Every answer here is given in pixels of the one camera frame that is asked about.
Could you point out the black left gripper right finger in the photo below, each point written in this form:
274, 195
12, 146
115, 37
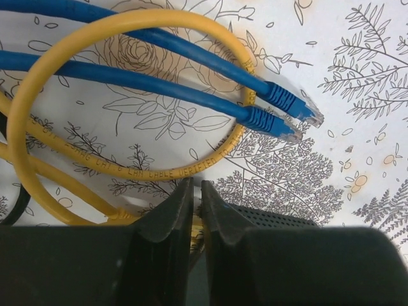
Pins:
229, 279

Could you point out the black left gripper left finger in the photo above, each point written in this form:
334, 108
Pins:
157, 264

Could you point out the black network switch box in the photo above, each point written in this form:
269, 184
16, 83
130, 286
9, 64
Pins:
197, 286

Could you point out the floral table mat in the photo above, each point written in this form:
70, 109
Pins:
349, 57

